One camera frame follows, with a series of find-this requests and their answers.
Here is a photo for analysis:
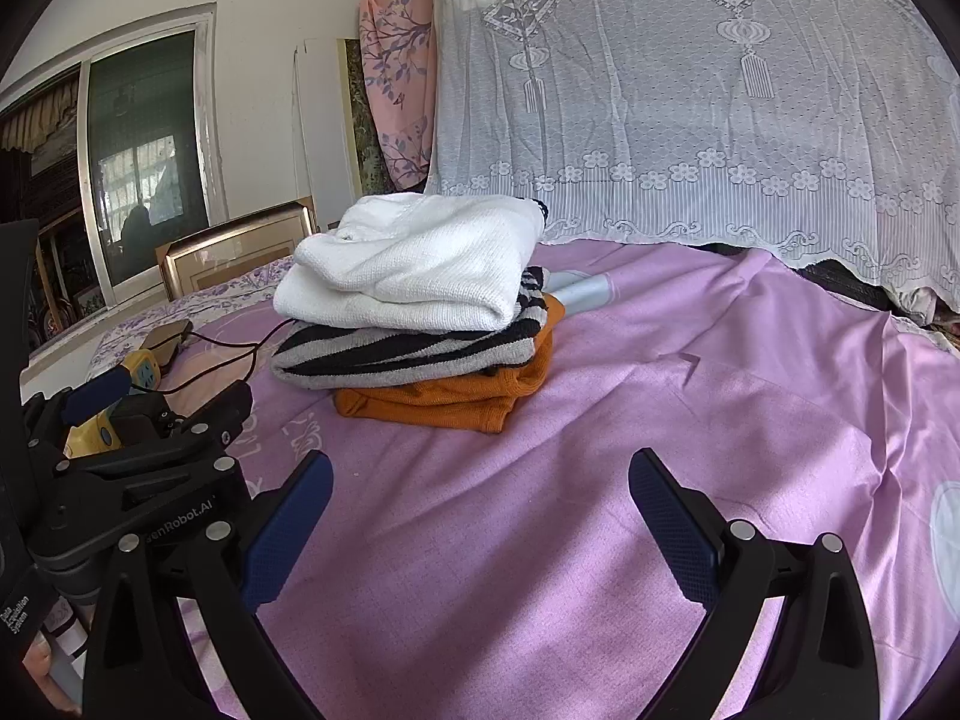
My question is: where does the gold picture frame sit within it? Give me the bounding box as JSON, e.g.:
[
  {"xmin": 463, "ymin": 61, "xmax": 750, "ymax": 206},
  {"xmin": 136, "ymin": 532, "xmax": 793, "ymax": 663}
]
[{"xmin": 154, "ymin": 199, "xmax": 321, "ymax": 302}]

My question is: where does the brown power bank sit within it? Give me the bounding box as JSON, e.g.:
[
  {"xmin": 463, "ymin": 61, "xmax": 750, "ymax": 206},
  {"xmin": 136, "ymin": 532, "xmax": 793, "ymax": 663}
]
[{"xmin": 141, "ymin": 319, "xmax": 194, "ymax": 370}]

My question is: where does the orange garment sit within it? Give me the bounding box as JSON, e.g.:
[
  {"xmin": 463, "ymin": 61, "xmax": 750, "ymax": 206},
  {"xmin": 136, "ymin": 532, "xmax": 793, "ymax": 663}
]
[{"xmin": 334, "ymin": 292, "xmax": 565, "ymax": 436}]

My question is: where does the dark green patterned panel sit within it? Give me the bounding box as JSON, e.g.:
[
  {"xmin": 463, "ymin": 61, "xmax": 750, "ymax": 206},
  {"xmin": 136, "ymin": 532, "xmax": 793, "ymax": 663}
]
[{"xmin": 343, "ymin": 37, "xmax": 391, "ymax": 200}]

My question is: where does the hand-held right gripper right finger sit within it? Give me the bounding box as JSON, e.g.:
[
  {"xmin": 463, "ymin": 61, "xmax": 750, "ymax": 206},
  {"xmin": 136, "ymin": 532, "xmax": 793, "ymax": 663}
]
[{"xmin": 628, "ymin": 447, "xmax": 880, "ymax": 720}]

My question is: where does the person's left hand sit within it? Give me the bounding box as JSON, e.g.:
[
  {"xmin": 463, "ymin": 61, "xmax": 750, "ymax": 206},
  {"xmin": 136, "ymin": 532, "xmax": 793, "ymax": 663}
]
[{"xmin": 22, "ymin": 611, "xmax": 85, "ymax": 719}]

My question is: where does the white sweater with black stripes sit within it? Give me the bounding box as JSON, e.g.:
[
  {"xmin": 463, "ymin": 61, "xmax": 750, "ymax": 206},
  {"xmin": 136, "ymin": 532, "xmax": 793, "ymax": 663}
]
[{"xmin": 272, "ymin": 193, "xmax": 550, "ymax": 332}]

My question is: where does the white lace cover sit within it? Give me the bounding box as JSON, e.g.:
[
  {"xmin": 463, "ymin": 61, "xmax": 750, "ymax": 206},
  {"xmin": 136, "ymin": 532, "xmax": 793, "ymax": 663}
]
[{"xmin": 424, "ymin": 0, "xmax": 960, "ymax": 308}]

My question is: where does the yellow power strip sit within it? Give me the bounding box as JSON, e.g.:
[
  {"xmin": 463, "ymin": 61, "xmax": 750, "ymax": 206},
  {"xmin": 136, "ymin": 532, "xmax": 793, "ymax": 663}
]
[{"xmin": 64, "ymin": 349, "xmax": 164, "ymax": 460}]

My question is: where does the dark cloth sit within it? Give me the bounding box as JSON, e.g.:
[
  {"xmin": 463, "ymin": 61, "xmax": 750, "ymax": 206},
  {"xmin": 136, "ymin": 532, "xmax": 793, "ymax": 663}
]
[{"xmin": 705, "ymin": 240, "xmax": 960, "ymax": 331}]

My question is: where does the black white striped garment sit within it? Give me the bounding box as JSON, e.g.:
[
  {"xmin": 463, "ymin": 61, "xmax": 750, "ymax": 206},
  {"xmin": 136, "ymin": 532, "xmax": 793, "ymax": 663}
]
[{"xmin": 270, "ymin": 265, "xmax": 552, "ymax": 391}]

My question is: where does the pink floral cloth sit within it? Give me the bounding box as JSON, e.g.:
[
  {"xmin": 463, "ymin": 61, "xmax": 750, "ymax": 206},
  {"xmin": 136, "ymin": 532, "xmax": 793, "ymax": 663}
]
[{"xmin": 358, "ymin": 0, "xmax": 437, "ymax": 192}]

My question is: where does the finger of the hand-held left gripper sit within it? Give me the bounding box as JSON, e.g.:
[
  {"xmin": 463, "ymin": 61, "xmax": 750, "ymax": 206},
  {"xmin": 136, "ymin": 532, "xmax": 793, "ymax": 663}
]
[
  {"xmin": 112, "ymin": 379, "xmax": 254, "ymax": 458},
  {"xmin": 22, "ymin": 367, "xmax": 134, "ymax": 458}
]

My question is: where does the grey white cylinder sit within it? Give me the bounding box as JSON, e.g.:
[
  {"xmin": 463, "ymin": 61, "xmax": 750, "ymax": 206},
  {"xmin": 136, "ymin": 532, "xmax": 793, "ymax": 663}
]
[{"xmin": 544, "ymin": 268, "xmax": 614, "ymax": 314}]

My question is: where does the black cable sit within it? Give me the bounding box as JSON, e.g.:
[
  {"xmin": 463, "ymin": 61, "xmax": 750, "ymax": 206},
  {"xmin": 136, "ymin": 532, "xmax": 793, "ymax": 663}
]
[{"xmin": 127, "ymin": 315, "xmax": 293, "ymax": 396}]

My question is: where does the white leaning board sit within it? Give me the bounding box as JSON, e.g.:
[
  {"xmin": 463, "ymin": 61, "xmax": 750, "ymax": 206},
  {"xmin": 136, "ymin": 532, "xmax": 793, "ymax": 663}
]
[{"xmin": 289, "ymin": 36, "xmax": 365, "ymax": 222}]

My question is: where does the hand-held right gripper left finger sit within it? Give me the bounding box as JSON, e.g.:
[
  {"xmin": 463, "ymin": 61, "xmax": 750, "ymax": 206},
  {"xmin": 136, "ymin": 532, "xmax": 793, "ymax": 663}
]
[{"xmin": 81, "ymin": 450, "xmax": 336, "ymax": 720}]

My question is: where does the white framed window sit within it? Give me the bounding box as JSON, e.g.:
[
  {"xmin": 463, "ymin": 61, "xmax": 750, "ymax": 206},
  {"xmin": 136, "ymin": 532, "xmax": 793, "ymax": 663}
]
[{"xmin": 0, "ymin": 4, "xmax": 230, "ymax": 312}]

